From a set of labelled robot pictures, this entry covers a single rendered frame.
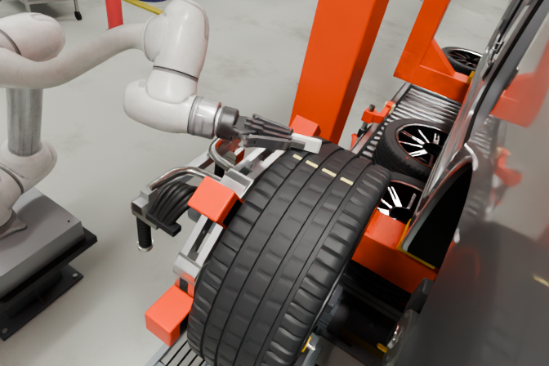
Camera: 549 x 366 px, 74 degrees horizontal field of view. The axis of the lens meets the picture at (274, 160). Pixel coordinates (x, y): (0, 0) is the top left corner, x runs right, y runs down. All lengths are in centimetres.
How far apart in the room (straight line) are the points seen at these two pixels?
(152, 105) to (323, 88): 57
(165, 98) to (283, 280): 44
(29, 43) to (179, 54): 53
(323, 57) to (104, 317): 145
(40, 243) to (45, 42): 78
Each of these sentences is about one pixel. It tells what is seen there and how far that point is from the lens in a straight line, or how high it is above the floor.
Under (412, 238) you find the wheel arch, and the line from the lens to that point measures 131.
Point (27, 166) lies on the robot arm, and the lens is 164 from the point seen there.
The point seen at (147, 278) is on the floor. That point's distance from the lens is 199.
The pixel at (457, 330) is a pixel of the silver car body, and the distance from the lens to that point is 39.
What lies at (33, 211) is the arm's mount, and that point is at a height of 42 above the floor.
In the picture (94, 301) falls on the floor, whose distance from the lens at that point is 196.
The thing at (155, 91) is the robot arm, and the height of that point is 126.
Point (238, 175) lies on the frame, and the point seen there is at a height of 112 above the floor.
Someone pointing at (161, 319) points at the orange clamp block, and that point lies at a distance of 88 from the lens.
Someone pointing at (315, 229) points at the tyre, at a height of 115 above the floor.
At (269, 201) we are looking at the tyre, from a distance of 74.
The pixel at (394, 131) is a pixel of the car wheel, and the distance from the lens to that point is 244.
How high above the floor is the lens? 167
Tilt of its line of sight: 38 degrees down
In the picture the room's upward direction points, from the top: 13 degrees clockwise
